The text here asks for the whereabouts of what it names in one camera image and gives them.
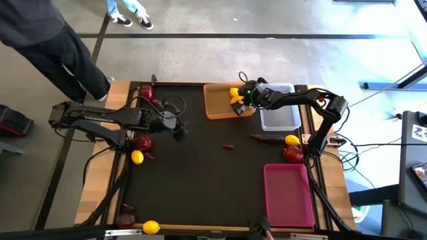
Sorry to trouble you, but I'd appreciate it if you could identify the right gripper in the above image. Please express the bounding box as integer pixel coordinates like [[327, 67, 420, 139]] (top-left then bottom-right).
[[232, 79, 268, 117]]

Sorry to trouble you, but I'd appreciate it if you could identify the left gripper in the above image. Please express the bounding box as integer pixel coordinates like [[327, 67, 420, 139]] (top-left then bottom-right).
[[148, 110, 189, 144]]

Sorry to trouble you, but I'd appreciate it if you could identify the large dark purple eggplant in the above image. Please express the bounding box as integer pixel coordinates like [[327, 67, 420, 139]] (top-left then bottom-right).
[[250, 133, 286, 145]]

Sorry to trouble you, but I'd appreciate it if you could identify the red apple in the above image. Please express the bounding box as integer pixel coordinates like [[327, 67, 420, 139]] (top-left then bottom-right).
[[138, 84, 155, 101]]

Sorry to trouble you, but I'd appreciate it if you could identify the orange plastic basket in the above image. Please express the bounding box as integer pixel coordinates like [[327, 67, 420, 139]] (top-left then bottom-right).
[[203, 82, 258, 121]]

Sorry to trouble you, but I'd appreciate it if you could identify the white plastic basket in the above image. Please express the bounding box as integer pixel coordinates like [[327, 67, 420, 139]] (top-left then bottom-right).
[[259, 83, 302, 132]]

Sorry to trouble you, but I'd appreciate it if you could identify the dark red bell pepper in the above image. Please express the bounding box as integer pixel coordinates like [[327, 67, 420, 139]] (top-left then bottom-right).
[[114, 213, 137, 229]]

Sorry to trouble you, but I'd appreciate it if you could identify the pink plastic basket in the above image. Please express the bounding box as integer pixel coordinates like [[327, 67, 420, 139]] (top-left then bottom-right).
[[263, 163, 316, 229]]

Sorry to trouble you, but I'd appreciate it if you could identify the blue bar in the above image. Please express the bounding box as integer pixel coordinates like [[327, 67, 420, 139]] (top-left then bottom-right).
[[362, 81, 427, 91]]

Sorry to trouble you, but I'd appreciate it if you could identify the green and white bag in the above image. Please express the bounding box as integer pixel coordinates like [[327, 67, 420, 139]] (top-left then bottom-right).
[[351, 204, 372, 224]]

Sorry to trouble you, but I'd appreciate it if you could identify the red and black case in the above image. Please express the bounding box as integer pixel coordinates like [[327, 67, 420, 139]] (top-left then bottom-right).
[[0, 104, 35, 137]]

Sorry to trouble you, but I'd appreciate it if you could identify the gray floor plate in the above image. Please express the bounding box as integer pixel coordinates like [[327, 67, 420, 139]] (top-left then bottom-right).
[[0, 141, 26, 157]]

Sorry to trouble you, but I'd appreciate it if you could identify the dark gray desk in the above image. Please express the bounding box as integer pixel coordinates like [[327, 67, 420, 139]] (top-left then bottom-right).
[[398, 111, 427, 240]]

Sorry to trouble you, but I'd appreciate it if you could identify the white sticker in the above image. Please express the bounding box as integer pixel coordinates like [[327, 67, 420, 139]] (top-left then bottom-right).
[[412, 123, 427, 143]]

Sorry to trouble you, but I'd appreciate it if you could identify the tablet with red picture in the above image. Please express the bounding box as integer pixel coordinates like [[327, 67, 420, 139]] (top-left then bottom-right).
[[412, 162, 427, 190]]

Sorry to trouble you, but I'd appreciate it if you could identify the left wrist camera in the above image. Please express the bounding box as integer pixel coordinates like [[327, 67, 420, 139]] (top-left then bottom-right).
[[160, 111, 177, 129]]

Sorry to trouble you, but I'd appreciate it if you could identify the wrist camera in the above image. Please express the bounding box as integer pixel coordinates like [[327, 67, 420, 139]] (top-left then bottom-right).
[[160, 111, 177, 129], [257, 85, 278, 107]]

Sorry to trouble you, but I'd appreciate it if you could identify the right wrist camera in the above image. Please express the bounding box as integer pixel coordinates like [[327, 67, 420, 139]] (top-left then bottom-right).
[[257, 85, 278, 107]]

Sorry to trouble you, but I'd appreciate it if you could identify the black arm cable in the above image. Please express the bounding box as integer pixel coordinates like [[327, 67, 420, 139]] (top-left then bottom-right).
[[161, 94, 187, 117]]

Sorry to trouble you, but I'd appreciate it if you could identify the black frame strut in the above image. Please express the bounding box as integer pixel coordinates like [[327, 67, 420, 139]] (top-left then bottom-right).
[[310, 179, 354, 233], [79, 159, 129, 227]]

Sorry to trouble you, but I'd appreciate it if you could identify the silver bracket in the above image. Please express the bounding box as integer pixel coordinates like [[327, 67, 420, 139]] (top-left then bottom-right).
[[104, 228, 135, 238]]

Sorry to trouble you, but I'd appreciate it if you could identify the black clamp mount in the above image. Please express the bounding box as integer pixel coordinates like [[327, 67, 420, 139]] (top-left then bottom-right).
[[248, 215, 274, 240]]

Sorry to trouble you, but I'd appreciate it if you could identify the black floor cable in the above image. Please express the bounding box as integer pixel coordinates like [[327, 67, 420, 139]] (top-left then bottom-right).
[[353, 142, 427, 147]]

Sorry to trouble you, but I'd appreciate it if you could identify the black frame bar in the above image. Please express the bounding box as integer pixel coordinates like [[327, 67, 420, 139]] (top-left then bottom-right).
[[0, 225, 117, 240]]

